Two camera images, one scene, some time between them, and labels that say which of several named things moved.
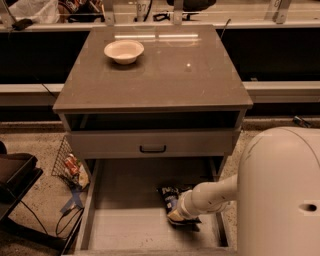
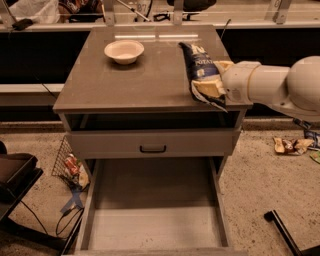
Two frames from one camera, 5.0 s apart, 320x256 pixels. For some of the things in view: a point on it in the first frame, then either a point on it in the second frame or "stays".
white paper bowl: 124,51 stays
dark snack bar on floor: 299,120 stays
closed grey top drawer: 131,144 stays
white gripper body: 184,207 -> 237,82
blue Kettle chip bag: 170,195 -> 202,67
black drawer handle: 152,151 stays
